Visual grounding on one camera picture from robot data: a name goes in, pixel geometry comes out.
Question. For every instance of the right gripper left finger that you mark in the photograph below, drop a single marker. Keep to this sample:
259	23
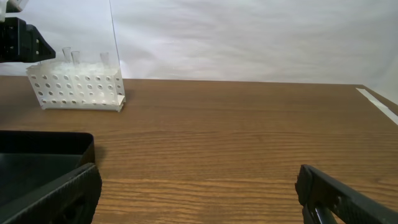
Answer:
62	196

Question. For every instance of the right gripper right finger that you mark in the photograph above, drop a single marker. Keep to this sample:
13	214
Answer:
342	199

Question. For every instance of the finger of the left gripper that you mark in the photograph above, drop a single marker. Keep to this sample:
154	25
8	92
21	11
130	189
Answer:
38	48

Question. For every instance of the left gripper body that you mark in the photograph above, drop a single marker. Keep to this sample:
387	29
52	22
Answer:
12	40

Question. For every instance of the clear test tube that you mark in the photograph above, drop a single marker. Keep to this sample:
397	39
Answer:
75	58
66	55
104	59

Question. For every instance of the black tray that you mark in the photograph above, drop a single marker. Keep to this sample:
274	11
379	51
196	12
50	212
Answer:
46	143

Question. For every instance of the white test tube rack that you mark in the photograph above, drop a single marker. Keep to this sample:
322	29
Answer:
93	93

